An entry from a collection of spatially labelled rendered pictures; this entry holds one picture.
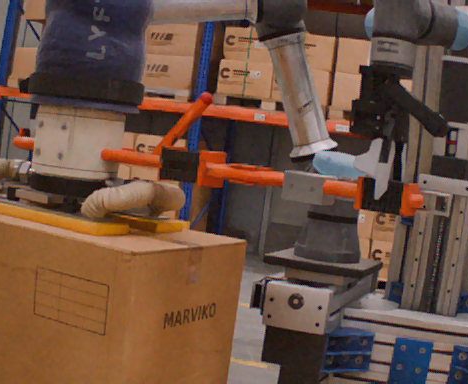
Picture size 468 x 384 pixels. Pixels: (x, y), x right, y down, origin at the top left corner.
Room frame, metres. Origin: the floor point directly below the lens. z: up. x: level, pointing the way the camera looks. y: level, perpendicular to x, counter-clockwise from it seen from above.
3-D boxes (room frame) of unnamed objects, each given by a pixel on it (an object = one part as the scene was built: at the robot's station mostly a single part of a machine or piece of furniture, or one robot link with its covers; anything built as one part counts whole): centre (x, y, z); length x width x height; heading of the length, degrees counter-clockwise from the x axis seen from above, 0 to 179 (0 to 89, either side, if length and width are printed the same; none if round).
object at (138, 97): (1.62, 0.30, 1.33); 0.23 x 0.23 x 0.04
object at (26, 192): (1.62, 0.30, 1.15); 0.34 x 0.25 x 0.06; 64
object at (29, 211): (1.54, 0.34, 1.11); 0.34 x 0.10 x 0.05; 64
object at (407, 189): (1.35, -0.24, 1.21); 0.08 x 0.07 x 0.05; 64
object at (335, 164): (1.96, -0.22, 1.20); 0.13 x 0.12 x 0.14; 9
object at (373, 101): (1.37, -0.22, 1.36); 0.09 x 0.08 x 0.12; 64
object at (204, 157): (1.51, 0.07, 1.21); 0.10 x 0.08 x 0.06; 154
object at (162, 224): (1.71, 0.26, 1.11); 0.34 x 0.10 x 0.05; 64
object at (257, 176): (1.64, 0.07, 1.21); 0.93 x 0.30 x 0.04; 64
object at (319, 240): (1.95, -0.23, 1.09); 0.15 x 0.15 x 0.10
